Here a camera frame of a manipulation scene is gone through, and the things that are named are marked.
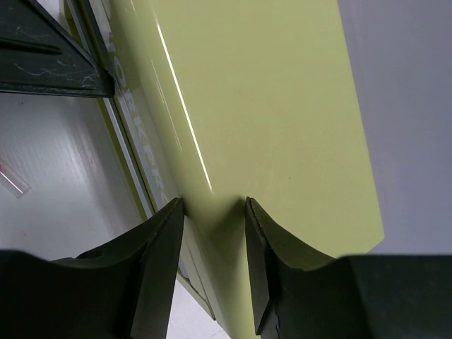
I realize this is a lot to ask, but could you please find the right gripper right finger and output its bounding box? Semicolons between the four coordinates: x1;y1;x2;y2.
244;198;451;338

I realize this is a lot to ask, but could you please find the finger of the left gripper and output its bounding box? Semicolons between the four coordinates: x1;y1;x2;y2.
1;1;115;98

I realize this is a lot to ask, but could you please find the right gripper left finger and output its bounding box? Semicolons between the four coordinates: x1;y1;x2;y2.
1;198;184;338

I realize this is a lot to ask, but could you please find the green metal drawer chest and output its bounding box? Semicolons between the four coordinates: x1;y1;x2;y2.
63;1;384;338

